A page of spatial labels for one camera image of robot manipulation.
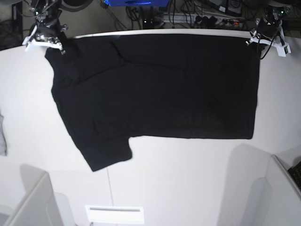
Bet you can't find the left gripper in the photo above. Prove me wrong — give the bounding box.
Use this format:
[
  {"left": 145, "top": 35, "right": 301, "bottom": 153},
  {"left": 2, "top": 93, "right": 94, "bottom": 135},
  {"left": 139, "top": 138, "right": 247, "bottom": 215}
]
[{"left": 250, "top": 17, "right": 282, "bottom": 40}]

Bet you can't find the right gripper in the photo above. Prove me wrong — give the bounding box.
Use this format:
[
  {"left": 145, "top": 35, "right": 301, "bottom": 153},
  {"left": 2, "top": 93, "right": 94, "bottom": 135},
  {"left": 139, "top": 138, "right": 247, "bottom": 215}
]
[{"left": 35, "top": 16, "right": 68, "bottom": 41}]

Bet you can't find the black T-shirt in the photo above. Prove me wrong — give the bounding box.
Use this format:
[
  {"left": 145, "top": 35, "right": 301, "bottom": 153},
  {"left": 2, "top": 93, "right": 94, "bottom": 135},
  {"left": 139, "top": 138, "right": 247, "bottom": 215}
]
[{"left": 45, "top": 34, "right": 260, "bottom": 171}]

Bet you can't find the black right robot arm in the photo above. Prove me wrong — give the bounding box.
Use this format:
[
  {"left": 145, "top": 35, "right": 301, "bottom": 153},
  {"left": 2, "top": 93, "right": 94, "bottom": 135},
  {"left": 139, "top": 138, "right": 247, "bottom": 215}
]
[{"left": 19, "top": 0, "right": 68, "bottom": 44}]

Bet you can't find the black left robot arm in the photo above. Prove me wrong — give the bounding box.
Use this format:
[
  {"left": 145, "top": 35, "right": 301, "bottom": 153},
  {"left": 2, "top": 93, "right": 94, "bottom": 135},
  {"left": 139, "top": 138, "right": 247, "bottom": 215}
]
[{"left": 250, "top": 0, "right": 296, "bottom": 40}]

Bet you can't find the power strip with plugs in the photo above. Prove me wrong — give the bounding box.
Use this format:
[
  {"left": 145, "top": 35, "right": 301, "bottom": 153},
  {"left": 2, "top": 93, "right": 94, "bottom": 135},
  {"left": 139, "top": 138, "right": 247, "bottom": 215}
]
[{"left": 194, "top": 15, "right": 245, "bottom": 27}]

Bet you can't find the blue box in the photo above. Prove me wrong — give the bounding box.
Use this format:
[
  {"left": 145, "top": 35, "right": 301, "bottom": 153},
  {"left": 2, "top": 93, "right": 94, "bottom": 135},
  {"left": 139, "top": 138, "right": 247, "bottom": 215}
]
[{"left": 104, "top": 0, "right": 169, "bottom": 7}]

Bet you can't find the grey cloth at left edge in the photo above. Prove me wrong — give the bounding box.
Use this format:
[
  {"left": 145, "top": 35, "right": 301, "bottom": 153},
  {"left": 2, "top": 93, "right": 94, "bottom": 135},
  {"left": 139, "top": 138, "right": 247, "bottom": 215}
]
[{"left": 0, "top": 114, "right": 8, "bottom": 156}]

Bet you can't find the black keyboard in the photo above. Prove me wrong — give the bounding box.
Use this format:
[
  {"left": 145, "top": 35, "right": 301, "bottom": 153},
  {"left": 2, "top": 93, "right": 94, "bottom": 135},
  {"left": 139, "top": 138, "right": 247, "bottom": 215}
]
[{"left": 288, "top": 162, "right": 301, "bottom": 189}]

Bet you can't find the white bin right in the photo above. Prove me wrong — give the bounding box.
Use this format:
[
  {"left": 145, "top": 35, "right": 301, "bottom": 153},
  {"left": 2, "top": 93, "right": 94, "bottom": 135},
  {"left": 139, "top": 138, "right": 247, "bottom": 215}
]
[{"left": 241, "top": 155, "right": 301, "bottom": 226}]

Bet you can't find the white bin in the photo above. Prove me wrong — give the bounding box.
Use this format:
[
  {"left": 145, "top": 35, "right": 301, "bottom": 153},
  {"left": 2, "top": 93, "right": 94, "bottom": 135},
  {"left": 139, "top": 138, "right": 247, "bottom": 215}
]
[
  {"left": 241, "top": 155, "right": 301, "bottom": 226},
  {"left": 0, "top": 163, "right": 76, "bottom": 226}
]

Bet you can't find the white bin left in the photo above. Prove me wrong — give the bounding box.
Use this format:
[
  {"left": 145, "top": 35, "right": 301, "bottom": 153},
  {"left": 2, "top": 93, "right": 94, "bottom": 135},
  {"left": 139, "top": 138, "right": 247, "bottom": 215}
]
[{"left": 0, "top": 163, "right": 76, "bottom": 226}]

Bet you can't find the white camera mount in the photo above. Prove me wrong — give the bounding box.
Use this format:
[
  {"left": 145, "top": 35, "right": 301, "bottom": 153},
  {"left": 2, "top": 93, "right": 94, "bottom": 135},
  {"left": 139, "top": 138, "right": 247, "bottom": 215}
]
[
  {"left": 246, "top": 27, "right": 291, "bottom": 59},
  {"left": 22, "top": 25, "right": 65, "bottom": 55}
]

